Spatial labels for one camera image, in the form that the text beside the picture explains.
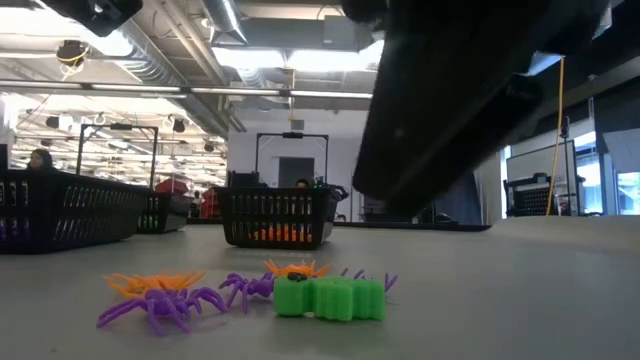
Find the black plastic slotted basket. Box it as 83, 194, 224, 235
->
0, 169, 151, 255
214, 186, 349, 251
135, 192, 195, 235

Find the orange plastic toy spider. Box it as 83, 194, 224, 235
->
263, 258, 332, 280
282, 224, 315, 244
103, 271, 207, 300
249, 225, 284, 244

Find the purple plastic toy spider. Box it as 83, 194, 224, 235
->
218, 272, 276, 315
339, 268, 400, 294
96, 285, 229, 337

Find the dark grey door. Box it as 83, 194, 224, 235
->
277, 156, 316, 190

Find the black panel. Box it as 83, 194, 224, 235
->
225, 170, 260, 189

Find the red tool cabinet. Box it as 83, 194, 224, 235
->
200, 187, 221, 219

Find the black curtain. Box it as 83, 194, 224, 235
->
433, 169, 484, 226

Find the red box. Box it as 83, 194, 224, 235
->
154, 178, 191, 196

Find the long ceiling light bar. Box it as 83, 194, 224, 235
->
0, 79, 375, 100

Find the black mesh cart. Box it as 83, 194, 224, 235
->
503, 172, 584, 219

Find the grey table mat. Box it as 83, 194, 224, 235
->
0, 214, 640, 360

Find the grey screen panel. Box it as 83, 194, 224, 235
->
504, 139, 576, 182

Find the yellow hanging cable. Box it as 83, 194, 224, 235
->
543, 56, 569, 217

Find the silver rectangular air duct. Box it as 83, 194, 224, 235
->
519, 0, 614, 77

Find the black yellow cord reel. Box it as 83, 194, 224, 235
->
54, 38, 91, 81

